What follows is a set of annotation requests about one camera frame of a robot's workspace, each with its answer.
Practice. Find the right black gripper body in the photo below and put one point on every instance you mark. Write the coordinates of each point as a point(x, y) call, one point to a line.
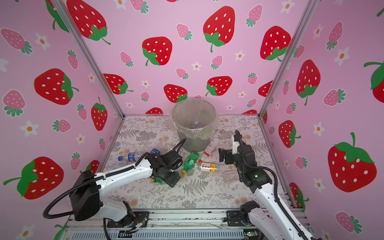
point(232, 159)

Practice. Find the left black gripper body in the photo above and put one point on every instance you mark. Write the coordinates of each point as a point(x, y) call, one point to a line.
point(171, 176)

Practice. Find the green bottle yellow cap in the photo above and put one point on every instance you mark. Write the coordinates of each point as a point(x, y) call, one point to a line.
point(157, 181)

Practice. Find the square clear bottle green cap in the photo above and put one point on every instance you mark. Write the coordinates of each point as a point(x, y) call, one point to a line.
point(230, 176)

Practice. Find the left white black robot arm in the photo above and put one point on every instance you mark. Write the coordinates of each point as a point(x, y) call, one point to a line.
point(88, 195)

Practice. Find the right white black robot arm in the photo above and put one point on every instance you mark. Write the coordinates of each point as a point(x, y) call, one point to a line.
point(280, 223)

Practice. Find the green bottle near bin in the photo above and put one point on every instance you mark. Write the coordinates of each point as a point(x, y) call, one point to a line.
point(190, 162)

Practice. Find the grey mesh waste bin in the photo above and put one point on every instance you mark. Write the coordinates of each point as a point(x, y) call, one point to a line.
point(193, 135)

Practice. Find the Pocari Sweat bottle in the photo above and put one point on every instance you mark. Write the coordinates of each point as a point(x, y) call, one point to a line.
point(156, 151)

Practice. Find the Pepsi water bottle blue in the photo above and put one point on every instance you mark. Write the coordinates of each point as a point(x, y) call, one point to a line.
point(130, 157)

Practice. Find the white bottle red cap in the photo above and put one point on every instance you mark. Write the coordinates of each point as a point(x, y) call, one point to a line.
point(209, 149)

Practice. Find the bottle yellow white label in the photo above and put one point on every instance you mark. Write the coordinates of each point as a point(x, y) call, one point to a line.
point(206, 167)

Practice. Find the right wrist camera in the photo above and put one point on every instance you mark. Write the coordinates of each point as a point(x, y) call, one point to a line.
point(235, 146)

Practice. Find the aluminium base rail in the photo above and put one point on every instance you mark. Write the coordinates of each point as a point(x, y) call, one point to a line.
point(168, 224)

